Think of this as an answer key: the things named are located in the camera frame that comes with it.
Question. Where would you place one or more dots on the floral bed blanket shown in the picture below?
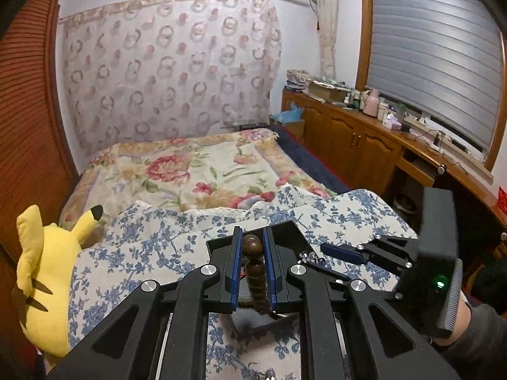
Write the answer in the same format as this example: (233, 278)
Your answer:
(178, 174)

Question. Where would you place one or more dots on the tied beige side curtain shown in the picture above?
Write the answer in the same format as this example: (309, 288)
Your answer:
(326, 27)

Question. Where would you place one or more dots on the grey window blind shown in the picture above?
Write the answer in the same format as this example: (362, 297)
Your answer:
(431, 55)

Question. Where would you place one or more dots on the pink thermos jug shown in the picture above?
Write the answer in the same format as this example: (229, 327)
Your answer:
(371, 105)

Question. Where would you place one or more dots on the white jar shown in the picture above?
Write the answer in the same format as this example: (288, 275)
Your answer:
(384, 111)

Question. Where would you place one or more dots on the brown slatted wooden wardrobe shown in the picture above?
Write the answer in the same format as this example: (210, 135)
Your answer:
(27, 126)

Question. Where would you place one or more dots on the cardboard box with blue paper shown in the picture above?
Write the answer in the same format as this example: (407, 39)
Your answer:
(289, 116)

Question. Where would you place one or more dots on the long wooden cabinet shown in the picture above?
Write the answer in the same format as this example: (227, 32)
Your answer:
(356, 142)

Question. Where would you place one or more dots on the stack of folded cloths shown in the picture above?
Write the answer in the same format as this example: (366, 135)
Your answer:
(297, 79)

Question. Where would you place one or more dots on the red paper decoration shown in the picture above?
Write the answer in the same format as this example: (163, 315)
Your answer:
(502, 201)

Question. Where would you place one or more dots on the person's right forearm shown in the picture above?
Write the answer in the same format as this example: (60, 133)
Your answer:
(479, 340)

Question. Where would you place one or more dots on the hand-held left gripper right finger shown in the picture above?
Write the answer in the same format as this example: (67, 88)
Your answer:
(270, 269)

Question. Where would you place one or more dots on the blue floral tablecloth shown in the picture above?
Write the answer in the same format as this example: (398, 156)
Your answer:
(138, 253)

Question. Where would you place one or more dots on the wooden window frame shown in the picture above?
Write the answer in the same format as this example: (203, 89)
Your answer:
(362, 47)

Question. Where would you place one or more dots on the white power strip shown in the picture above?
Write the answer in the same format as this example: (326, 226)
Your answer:
(418, 118)

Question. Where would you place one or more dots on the yellow plush toy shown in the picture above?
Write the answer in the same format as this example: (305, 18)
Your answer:
(47, 269)

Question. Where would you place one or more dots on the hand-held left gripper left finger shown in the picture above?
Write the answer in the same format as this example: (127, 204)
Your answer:
(237, 269)

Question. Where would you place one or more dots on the dark blue bedsheet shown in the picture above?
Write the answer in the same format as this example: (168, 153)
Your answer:
(309, 162)

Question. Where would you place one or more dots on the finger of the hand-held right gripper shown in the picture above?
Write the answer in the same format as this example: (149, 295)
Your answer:
(342, 253)
(396, 241)

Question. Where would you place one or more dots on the cardboard box with clutter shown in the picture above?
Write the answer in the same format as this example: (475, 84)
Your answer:
(326, 91)

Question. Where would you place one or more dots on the pink tissue box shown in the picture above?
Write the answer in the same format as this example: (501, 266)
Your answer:
(392, 122)

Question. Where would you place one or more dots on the circle patterned curtain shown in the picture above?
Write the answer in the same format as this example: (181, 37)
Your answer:
(158, 67)

